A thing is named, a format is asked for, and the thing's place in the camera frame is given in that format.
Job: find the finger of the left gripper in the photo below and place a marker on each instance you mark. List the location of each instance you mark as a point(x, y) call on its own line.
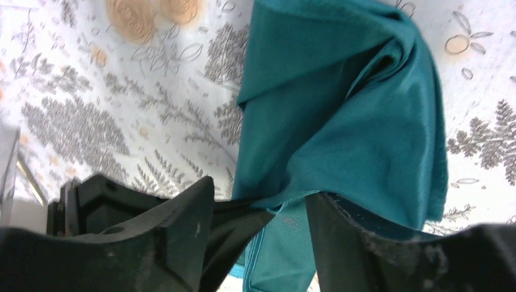
point(233, 225)

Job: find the teal cloth napkin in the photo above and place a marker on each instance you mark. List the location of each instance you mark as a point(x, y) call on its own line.
point(341, 97)

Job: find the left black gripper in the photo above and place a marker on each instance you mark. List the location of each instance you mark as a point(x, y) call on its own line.
point(101, 206)

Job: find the floral patterned table mat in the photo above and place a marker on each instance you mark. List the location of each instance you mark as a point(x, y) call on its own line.
point(145, 93)

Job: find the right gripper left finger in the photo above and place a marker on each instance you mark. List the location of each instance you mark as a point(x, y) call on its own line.
point(152, 261)

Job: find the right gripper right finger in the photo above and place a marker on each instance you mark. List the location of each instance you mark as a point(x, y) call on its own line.
point(356, 250)

